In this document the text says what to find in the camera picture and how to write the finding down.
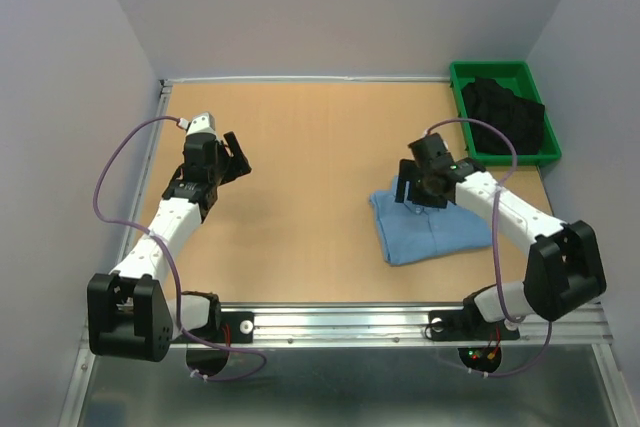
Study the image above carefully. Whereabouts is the light blue long sleeve shirt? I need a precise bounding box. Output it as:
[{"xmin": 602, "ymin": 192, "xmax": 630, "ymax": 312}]
[{"xmin": 369, "ymin": 178, "xmax": 492, "ymax": 266}]

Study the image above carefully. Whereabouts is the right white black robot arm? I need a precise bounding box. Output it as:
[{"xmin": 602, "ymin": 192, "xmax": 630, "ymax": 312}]
[{"xmin": 395, "ymin": 133, "xmax": 607, "ymax": 337}]

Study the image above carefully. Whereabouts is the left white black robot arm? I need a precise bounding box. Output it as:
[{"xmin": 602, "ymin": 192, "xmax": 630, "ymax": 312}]
[{"xmin": 87, "ymin": 132, "xmax": 251, "ymax": 362}]

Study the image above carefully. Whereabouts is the black crumpled shirt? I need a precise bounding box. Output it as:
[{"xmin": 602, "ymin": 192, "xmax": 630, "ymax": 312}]
[{"xmin": 461, "ymin": 78, "xmax": 545, "ymax": 155}]

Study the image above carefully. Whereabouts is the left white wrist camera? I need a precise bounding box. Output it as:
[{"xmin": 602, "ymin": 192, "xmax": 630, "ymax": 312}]
[{"xmin": 177, "ymin": 112, "xmax": 217, "ymax": 137}]

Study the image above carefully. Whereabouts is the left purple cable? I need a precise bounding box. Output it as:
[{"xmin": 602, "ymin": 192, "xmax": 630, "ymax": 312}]
[{"xmin": 93, "ymin": 116, "xmax": 268, "ymax": 382}]

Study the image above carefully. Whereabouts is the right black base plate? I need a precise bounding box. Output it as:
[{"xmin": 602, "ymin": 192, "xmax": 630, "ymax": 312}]
[{"xmin": 426, "ymin": 309, "xmax": 520, "ymax": 342}]

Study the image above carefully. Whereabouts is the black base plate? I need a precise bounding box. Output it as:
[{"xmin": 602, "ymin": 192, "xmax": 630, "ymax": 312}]
[
  {"xmin": 426, "ymin": 309, "xmax": 520, "ymax": 342},
  {"xmin": 190, "ymin": 311, "xmax": 255, "ymax": 345}
]

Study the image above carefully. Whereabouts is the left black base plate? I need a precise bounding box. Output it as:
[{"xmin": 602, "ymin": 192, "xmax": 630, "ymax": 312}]
[{"xmin": 190, "ymin": 311, "xmax": 255, "ymax": 345}]

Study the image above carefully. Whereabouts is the aluminium front rail frame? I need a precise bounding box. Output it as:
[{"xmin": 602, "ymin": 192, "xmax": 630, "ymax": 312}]
[{"xmin": 79, "ymin": 302, "xmax": 614, "ymax": 349}]

